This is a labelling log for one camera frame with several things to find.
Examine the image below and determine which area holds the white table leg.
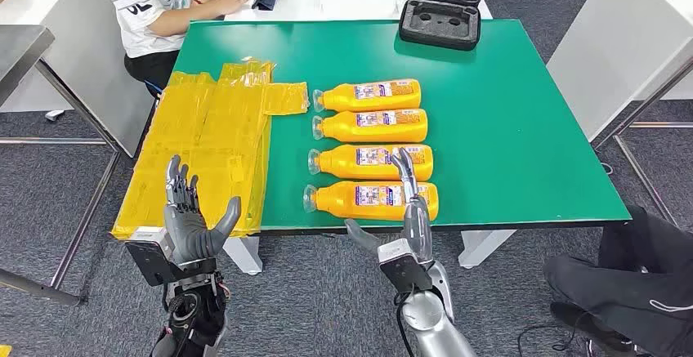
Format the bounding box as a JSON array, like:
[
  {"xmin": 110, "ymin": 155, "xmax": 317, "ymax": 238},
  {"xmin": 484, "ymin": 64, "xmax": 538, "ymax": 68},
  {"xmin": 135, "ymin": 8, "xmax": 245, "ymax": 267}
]
[
  {"xmin": 458, "ymin": 229, "xmax": 518, "ymax": 270},
  {"xmin": 222, "ymin": 235, "xmax": 264, "ymax": 276}
]

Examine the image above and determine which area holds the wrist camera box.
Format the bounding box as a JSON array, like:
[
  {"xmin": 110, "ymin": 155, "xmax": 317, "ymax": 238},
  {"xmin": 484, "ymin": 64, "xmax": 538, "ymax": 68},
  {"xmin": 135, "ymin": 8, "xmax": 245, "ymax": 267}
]
[
  {"xmin": 377, "ymin": 239, "xmax": 434, "ymax": 294},
  {"xmin": 124, "ymin": 226, "xmax": 182, "ymax": 288}
]

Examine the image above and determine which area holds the white desk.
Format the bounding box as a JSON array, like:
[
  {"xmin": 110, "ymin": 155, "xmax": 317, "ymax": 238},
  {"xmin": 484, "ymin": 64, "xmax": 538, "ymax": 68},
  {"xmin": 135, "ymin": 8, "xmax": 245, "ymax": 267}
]
[
  {"xmin": 0, "ymin": 0, "xmax": 155, "ymax": 158},
  {"xmin": 545, "ymin": 0, "xmax": 693, "ymax": 144}
]

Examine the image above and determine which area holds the orange detergent bottle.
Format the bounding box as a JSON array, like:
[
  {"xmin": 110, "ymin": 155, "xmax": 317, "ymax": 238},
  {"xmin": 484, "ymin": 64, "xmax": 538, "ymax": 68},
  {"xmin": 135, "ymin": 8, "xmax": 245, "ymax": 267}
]
[
  {"xmin": 307, "ymin": 144, "xmax": 435, "ymax": 182},
  {"xmin": 312, "ymin": 78, "xmax": 423, "ymax": 114},
  {"xmin": 302, "ymin": 181, "xmax": 440, "ymax": 222},
  {"xmin": 311, "ymin": 109, "xmax": 429, "ymax": 144}
]

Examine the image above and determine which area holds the yellow taped cardboard mat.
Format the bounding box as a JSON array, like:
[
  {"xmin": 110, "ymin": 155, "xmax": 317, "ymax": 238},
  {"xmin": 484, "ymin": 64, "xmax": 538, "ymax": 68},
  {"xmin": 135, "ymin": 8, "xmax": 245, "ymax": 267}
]
[{"xmin": 110, "ymin": 57, "xmax": 311, "ymax": 241}]

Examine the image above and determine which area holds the black floor cable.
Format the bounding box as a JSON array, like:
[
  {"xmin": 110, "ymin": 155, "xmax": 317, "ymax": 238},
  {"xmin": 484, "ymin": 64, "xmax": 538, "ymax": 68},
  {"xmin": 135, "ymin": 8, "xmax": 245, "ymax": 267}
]
[{"xmin": 516, "ymin": 324, "xmax": 591, "ymax": 357}]

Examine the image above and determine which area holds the grey metal table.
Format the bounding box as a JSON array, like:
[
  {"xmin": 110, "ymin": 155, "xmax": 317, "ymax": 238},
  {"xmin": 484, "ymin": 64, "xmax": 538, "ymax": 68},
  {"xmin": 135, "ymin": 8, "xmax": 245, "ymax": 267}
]
[{"xmin": 0, "ymin": 24, "xmax": 123, "ymax": 308}]

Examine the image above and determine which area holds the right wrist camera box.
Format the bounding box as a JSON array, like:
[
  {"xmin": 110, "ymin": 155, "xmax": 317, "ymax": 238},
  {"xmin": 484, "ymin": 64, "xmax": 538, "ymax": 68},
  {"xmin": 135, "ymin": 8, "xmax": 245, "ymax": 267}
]
[{"xmin": 377, "ymin": 239, "xmax": 434, "ymax": 294}]

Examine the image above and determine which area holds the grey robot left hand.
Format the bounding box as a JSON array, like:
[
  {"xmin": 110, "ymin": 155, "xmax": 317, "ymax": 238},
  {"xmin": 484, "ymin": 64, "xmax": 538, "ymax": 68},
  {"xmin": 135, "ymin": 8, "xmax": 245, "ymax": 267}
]
[{"xmin": 163, "ymin": 154, "xmax": 243, "ymax": 267}]

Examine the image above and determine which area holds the grey metal desk frame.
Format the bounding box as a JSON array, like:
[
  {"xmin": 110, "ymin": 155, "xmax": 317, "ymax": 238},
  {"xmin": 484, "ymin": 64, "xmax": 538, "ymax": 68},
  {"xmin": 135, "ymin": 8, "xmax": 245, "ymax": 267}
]
[{"xmin": 592, "ymin": 56, "xmax": 693, "ymax": 229}]

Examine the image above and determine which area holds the black foam carrying case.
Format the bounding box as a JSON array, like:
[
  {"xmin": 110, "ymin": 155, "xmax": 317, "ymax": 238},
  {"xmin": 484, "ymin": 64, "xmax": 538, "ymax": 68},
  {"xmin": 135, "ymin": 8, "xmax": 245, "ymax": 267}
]
[{"xmin": 398, "ymin": 0, "xmax": 484, "ymax": 52}]

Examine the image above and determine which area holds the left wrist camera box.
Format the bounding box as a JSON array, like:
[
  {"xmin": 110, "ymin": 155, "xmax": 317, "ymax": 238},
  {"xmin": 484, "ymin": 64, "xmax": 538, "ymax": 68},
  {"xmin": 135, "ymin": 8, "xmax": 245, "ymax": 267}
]
[{"xmin": 124, "ymin": 226, "xmax": 182, "ymax": 288}]

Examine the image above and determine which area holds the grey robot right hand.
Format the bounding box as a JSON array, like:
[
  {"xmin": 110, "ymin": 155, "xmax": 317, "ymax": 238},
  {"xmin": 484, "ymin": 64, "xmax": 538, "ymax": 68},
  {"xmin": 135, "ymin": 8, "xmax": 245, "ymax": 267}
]
[{"xmin": 344, "ymin": 147, "xmax": 436, "ymax": 267}]

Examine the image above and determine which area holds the person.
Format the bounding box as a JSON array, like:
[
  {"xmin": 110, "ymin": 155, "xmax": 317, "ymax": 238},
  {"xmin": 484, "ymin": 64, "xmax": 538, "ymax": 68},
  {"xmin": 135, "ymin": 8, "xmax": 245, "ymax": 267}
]
[
  {"xmin": 89, "ymin": 0, "xmax": 261, "ymax": 99},
  {"xmin": 543, "ymin": 205, "xmax": 693, "ymax": 357}
]

